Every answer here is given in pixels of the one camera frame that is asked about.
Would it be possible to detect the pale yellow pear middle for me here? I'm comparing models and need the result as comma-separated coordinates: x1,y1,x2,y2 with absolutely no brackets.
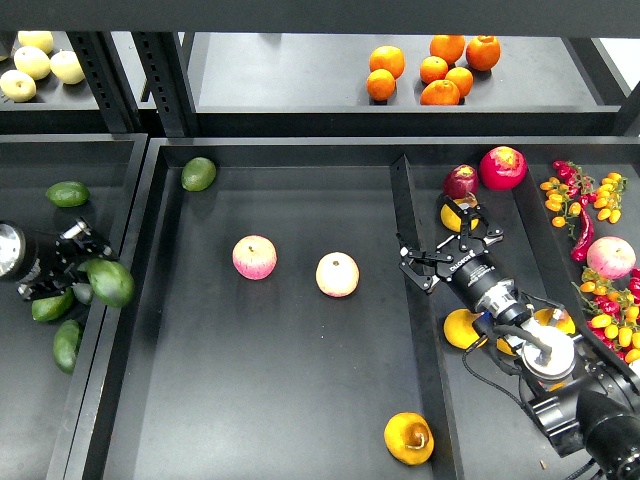
13,46,51,81

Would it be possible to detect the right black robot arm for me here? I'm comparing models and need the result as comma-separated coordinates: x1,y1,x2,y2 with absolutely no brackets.
395,196,639,479

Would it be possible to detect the pink apple right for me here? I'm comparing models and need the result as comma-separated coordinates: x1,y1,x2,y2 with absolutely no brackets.
586,236,636,280

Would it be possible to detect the yellow pear right tray middle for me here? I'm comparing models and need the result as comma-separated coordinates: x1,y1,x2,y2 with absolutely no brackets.
496,307,576,356

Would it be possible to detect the yellow pear tray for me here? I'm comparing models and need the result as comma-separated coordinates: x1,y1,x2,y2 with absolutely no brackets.
496,307,576,356
443,309,481,350

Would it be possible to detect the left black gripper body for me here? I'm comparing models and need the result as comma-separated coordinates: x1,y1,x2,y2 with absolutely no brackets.
1,222,77,284

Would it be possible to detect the red chili pepper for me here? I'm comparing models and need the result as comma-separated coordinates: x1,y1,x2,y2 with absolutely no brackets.
570,209,594,262

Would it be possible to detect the orange back top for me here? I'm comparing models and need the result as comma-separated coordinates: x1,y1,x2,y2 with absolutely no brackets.
429,35,466,65

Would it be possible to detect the orange front bottom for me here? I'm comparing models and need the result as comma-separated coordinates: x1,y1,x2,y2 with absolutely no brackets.
420,79,460,105

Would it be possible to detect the dark red apple small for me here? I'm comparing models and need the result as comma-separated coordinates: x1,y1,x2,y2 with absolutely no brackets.
442,164,479,199

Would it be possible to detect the black perforated post left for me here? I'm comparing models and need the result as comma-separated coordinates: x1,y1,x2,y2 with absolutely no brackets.
66,31,143,134

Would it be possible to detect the red apple large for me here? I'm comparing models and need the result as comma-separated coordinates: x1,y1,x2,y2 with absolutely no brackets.
479,146,528,191

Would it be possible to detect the orange right top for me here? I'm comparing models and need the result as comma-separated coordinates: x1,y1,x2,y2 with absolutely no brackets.
465,35,501,72

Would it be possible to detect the orange right middle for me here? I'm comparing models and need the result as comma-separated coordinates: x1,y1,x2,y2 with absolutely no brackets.
445,67,474,98

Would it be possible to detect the green avocado at tray corner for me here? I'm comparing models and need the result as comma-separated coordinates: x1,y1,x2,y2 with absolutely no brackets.
181,157,217,192

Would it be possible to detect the pink apple left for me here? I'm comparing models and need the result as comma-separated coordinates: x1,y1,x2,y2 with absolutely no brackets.
232,235,277,281

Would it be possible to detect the dark green avocado upright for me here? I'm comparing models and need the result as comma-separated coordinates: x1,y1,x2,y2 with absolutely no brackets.
71,283,94,305

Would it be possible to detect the pale yellow pear front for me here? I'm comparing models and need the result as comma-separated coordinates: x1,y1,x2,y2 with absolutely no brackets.
0,70,37,103

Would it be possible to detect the pale yellow pear right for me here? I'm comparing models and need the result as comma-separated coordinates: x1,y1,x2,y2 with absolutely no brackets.
50,50,85,85

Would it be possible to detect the mixed cherry tomato bunch lower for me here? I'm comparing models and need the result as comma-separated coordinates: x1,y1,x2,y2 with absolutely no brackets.
573,267,639,368

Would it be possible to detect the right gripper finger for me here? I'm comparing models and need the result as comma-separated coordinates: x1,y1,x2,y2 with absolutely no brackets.
396,233,440,295
442,196,504,258

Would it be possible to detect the yellow cherry tomato bunch right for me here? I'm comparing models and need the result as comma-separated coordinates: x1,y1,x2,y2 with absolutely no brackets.
593,172,627,224

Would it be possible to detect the pale pink apple centre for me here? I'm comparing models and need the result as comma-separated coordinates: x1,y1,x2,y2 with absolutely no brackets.
315,252,360,298

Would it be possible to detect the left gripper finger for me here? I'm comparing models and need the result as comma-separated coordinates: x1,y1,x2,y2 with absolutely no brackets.
55,217,118,261
16,272,88,301

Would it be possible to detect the red cherry tomato bunch top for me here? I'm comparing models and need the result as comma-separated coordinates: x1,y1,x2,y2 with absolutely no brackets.
552,160,594,198

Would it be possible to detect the orange left bottom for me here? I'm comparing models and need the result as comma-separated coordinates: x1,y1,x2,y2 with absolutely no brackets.
366,69,396,102

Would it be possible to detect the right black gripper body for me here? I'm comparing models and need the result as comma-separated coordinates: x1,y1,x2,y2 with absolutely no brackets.
435,248,520,320

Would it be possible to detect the black centre tray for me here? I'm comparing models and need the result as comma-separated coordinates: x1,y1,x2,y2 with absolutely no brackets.
44,135,640,480

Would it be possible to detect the orange cherry tomato bunch left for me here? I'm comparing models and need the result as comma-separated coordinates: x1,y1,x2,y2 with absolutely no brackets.
539,177,582,228

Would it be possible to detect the black perforated shelf post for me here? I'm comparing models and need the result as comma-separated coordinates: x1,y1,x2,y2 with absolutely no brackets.
132,31,200,138

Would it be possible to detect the yellow pear right tray left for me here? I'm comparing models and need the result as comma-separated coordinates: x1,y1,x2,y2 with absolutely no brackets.
443,309,481,350

